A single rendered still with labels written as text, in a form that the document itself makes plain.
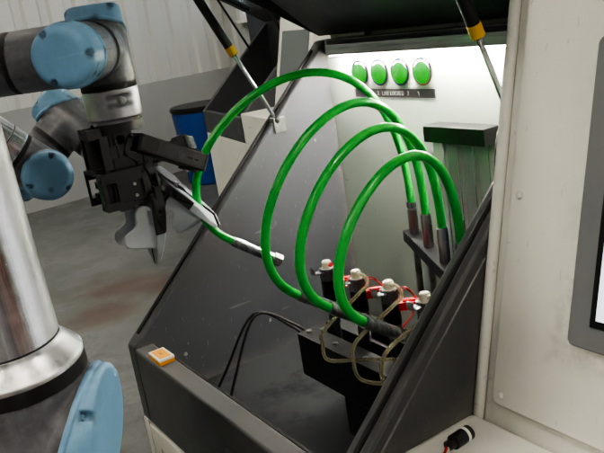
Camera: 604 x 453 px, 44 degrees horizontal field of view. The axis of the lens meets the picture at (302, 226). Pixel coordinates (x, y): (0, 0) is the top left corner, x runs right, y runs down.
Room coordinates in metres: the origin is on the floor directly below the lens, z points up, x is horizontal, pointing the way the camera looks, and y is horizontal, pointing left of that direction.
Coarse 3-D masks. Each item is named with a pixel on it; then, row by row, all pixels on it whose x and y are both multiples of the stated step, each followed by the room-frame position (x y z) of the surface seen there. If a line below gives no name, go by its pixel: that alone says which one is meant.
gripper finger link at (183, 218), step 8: (184, 192) 1.24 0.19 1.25; (168, 200) 1.23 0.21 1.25; (192, 200) 1.22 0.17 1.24; (168, 208) 1.23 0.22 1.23; (176, 208) 1.22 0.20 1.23; (184, 208) 1.22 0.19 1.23; (192, 208) 1.21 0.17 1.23; (200, 208) 1.21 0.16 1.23; (176, 216) 1.22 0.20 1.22; (184, 216) 1.22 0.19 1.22; (192, 216) 1.22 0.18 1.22; (200, 216) 1.21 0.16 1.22; (208, 216) 1.22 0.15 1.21; (176, 224) 1.22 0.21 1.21; (184, 224) 1.22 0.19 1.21; (192, 224) 1.22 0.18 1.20; (216, 224) 1.22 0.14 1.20
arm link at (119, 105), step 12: (84, 96) 1.01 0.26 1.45; (96, 96) 1.00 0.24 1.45; (108, 96) 1.00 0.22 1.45; (120, 96) 1.00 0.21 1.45; (132, 96) 1.02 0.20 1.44; (84, 108) 1.02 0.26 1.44; (96, 108) 1.00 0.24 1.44; (108, 108) 1.00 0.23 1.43; (120, 108) 1.00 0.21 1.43; (132, 108) 1.01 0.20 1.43; (96, 120) 1.00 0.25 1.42; (108, 120) 1.00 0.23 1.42; (120, 120) 1.01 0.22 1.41
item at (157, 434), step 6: (156, 426) 1.31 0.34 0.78; (156, 432) 1.30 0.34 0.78; (162, 432) 1.29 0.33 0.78; (156, 438) 1.31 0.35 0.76; (162, 438) 1.28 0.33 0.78; (168, 438) 1.26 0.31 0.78; (156, 444) 1.32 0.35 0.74; (162, 444) 1.29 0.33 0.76; (168, 444) 1.26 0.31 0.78; (174, 444) 1.24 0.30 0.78; (156, 450) 1.33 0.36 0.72; (162, 450) 1.30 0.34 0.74; (168, 450) 1.26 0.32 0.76; (174, 450) 1.23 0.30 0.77; (180, 450) 1.21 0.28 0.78
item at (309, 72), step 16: (272, 80) 1.26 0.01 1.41; (288, 80) 1.27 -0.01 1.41; (352, 80) 1.28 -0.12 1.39; (256, 96) 1.26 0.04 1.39; (368, 96) 1.29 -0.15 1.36; (224, 128) 1.25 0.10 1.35; (208, 144) 1.24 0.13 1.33; (400, 144) 1.29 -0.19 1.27; (192, 192) 1.24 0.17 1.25; (208, 224) 1.24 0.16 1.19; (224, 240) 1.24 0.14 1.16
